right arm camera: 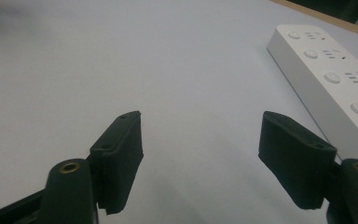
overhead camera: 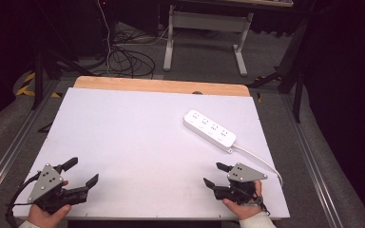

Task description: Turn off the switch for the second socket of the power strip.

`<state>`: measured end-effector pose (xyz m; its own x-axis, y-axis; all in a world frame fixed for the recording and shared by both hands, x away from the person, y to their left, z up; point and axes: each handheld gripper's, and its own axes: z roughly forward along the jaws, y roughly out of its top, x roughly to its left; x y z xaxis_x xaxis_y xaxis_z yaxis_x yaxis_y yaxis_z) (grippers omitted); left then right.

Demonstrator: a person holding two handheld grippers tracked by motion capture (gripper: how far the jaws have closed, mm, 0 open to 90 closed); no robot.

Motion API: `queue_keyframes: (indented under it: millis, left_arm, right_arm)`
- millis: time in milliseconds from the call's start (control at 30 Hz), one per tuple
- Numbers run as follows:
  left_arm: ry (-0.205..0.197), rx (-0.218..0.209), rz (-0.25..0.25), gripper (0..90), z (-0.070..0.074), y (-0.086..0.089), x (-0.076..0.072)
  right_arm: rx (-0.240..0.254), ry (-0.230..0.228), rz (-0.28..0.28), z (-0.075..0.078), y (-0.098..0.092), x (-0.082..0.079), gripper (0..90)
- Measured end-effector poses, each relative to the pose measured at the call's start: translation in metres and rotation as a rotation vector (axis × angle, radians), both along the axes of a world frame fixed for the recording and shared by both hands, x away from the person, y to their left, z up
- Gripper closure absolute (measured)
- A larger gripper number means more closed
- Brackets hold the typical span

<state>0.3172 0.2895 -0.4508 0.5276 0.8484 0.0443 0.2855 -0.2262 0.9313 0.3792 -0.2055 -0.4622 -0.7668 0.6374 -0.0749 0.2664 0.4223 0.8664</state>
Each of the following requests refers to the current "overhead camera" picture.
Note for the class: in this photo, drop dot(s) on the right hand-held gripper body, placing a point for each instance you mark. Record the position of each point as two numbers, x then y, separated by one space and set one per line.
239 182

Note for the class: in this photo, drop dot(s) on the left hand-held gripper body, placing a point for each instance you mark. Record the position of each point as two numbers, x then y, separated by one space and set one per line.
45 182

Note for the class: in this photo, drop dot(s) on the person's right hand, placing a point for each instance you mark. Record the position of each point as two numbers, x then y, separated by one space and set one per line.
245 207

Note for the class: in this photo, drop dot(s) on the person's left hand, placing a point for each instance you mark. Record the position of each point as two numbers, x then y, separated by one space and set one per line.
47 214

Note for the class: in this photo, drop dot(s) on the white power strip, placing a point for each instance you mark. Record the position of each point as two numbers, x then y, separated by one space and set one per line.
209 129

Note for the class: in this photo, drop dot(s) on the person's right sleeve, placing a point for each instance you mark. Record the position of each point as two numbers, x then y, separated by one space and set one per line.
256 221

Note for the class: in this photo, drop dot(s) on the person's sleeve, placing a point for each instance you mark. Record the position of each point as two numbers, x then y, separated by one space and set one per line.
28 224
256 221

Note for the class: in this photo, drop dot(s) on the person's left sleeve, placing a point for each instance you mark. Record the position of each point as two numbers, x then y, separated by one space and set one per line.
28 224

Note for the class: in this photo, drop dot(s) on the white foam board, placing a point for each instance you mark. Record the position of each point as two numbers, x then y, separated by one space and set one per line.
145 152

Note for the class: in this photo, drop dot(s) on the yellow black hazard tape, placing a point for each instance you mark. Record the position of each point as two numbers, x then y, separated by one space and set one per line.
28 85

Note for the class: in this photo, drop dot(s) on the wooden table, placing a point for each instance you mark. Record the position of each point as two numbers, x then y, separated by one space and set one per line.
158 85

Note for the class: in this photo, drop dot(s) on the black tripod stand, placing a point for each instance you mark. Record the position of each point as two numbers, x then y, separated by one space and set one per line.
50 57

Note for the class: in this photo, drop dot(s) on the black metal stand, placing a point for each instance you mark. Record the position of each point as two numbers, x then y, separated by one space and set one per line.
285 63

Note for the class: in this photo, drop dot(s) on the aluminium floor rail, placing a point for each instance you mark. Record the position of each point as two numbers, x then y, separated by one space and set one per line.
310 164
15 142

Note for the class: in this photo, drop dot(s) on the white metal desk frame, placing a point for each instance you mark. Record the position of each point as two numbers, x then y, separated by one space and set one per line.
202 31

